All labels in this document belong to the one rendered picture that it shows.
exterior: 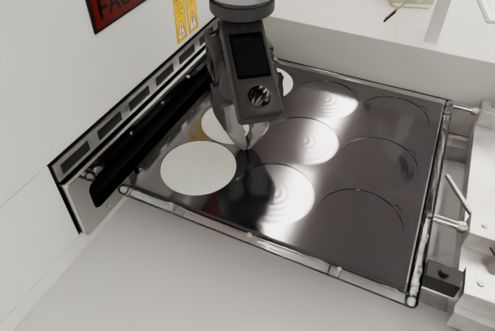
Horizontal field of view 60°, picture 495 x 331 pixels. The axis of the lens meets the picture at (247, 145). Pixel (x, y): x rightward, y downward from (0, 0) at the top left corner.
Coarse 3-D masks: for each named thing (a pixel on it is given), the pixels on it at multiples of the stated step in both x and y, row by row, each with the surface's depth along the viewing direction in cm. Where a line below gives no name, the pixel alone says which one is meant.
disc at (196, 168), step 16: (192, 144) 60; (208, 144) 60; (176, 160) 58; (192, 160) 58; (208, 160) 58; (224, 160) 58; (176, 176) 55; (192, 176) 55; (208, 176) 55; (224, 176) 55; (192, 192) 53; (208, 192) 53
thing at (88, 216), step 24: (192, 72) 68; (168, 96) 63; (192, 96) 73; (144, 120) 59; (168, 120) 68; (120, 144) 55; (144, 144) 64; (96, 168) 52; (72, 192) 49; (72, 216) 53; (96, 216) 55
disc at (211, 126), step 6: (210, 114) 65; (204, 120) 64; (210, 120) 64; (216, 120) 64; (204, 126) 63; (210, 126) 63; (216, 126) 63; (246, 126) 63; (210, 132) 62; (216, 132) 62; (222, 132) 62; (246, 132) 62; (264, 132) 62; (216, 138) 61; (222, 138) 61; (228, 138) 61
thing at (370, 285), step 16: (128, 192) 53; (144, 192) 53; (160, 208) 52; (176, 208) 51; (208, 224) 50; (224, 224) 49; (240, 240) 49; (256, 240) 48; (272, 240) 48; (288, 256) 47; (304, 256) 46; (320, 272) 46; (336, 272) 45; (352, 272) 45; (368, 288) 44; (384, 288) 44
